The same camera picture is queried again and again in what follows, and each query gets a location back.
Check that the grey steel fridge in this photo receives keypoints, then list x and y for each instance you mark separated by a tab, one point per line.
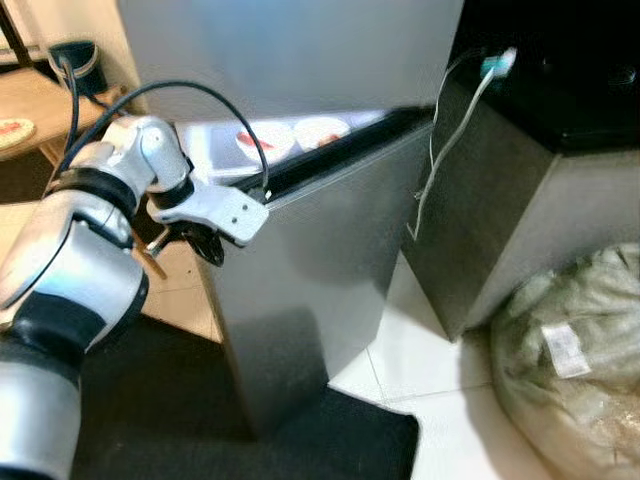
320	260

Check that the floral round plate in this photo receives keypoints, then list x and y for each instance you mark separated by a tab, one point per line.
12	133

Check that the white plate red food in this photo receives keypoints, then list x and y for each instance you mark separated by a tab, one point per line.
265	143

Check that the black metal frame post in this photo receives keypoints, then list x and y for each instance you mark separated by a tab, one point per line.
15	30

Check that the beige stuffed sack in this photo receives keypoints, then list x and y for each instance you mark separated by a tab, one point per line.
580	400

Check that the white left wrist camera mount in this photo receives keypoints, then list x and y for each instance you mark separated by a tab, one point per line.
225	210

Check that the robot left arm silver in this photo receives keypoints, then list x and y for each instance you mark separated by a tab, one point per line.
80	270

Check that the small wooden box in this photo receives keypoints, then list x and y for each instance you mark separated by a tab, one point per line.
110	100

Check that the black floor mat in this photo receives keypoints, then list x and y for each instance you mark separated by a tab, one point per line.
250	450

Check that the blue bucket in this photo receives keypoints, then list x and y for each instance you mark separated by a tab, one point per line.
78	65

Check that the grey metal cabinet black top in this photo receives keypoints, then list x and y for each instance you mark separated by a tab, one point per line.
520	220

